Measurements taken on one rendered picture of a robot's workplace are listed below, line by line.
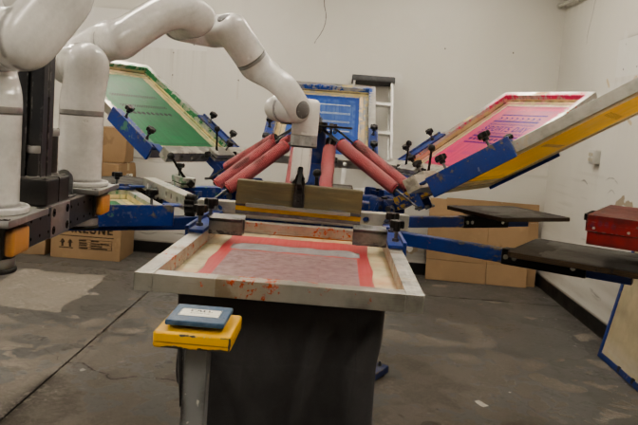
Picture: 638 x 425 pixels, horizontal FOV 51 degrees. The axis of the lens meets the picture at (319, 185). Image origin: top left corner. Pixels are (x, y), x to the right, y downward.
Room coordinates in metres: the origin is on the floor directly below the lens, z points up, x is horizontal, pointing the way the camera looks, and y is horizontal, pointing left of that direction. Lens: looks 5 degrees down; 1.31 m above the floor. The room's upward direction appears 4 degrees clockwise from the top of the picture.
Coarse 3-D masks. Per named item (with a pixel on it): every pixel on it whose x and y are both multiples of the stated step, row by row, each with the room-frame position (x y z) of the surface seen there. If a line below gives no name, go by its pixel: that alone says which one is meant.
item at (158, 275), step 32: (256, 224) 2.05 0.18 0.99; (288, 224) 2.07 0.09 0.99; (160, 256) 1.46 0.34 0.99; (160, 288) 1.30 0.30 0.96; (192, 288) 1.30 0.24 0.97; (224, 288) 1.30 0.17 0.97; (256, 288) 1.30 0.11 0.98; (288, 288) 1.30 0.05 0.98; (320, 288) 1.29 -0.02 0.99; (352, 288) 1.30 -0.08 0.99; (384, 288) 1.32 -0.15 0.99; (416, 288) 1.34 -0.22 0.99
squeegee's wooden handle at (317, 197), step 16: (240, 192) 1.86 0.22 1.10; (256, 192) 1.86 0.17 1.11; (272, 192) 1.86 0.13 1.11; (288, 192) 1.86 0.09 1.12; (304, 192) 1.85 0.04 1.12; (320, 192) 1.85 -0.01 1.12; (336, 192) 1.85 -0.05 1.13; (352, 192) 1.85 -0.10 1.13; (304, 208) 1.85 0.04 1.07; (320, 208) 1.85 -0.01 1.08; (336, 208) 1.85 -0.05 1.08; (352, 208) 1.85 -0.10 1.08
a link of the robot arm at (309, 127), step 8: (272, 96) 1.84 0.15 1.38; (272, 104) 1.80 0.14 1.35; (312, 104) 1.84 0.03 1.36; (272, 112) 1.80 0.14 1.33; (312, 112) 1.84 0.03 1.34; (312, 120) 1.84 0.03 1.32; (296, 128) 1.84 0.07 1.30; (304, 128) 1.83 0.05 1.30; (312, 128) 1.84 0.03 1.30; (312, 136) 1.84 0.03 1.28
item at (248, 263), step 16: (240, 240) 1.92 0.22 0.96; (256, 240) 1.94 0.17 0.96; (272, 240) 1.96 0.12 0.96; (288, 240) 1.98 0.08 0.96; (224, 256) 1.68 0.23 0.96; (240, 256) 1.69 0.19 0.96; (256, 256) 1.71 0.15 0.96; (272, 256) 1.72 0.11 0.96; (288, 256) 1.74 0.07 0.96; (208, 272) 1.49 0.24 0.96; (224, 272) 1.50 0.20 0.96; (240, 272) 1.51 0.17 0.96; (256, 272) 1.52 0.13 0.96; (272, 272) 1.54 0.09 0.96
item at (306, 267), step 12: (360, 252) 1.87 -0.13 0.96; (300, 264) 1.65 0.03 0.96; (312, 264) 1.67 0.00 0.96; (324, 264) 1.68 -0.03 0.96; (336, 264) 1.69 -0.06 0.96; (348, 264) 1.70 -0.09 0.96; (360, 264) 1.71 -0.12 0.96; (288, 276) 1.51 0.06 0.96; (300, 276) 1.52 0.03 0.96; (312, 276) 1.53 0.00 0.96; (324, 276) 1.54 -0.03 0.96; (336, 276) 1.55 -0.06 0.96; (348, 276) 1.56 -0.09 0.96; (360, 276) 1.57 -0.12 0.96
